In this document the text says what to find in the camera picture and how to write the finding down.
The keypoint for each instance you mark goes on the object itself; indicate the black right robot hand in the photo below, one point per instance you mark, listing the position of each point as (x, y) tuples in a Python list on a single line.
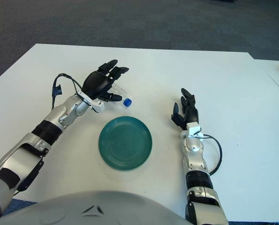
[(190, 114)]

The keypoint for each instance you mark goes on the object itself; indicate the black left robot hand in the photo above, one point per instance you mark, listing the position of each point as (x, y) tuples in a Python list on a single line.
[(97, 82)]

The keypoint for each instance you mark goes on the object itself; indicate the clear plastic bottle blue cap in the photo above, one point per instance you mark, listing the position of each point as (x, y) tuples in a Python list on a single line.
[(128, 102)]

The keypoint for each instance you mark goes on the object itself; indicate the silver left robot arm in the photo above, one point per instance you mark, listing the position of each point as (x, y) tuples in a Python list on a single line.
[(36, 145)]

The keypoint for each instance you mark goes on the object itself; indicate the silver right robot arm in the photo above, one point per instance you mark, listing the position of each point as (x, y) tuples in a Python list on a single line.
[(195, 159)]

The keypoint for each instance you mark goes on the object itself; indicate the green round plate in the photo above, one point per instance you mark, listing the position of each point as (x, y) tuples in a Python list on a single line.
[(125, 143)]

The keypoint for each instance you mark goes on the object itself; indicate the white adjoining table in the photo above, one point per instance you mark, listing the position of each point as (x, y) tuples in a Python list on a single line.
[(277, 70)]

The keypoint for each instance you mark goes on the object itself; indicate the silver robot torso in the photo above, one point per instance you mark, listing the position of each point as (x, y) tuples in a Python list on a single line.
[(94, 208)]

